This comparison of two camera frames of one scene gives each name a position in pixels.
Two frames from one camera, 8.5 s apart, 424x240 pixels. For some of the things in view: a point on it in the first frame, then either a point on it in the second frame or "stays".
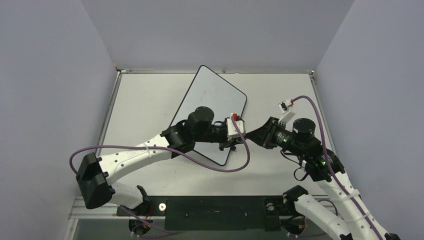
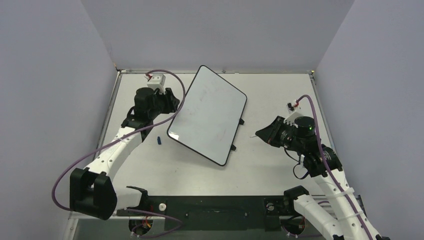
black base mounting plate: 214,213 stays
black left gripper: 228,143 → 171,102
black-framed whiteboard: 207,89 stays
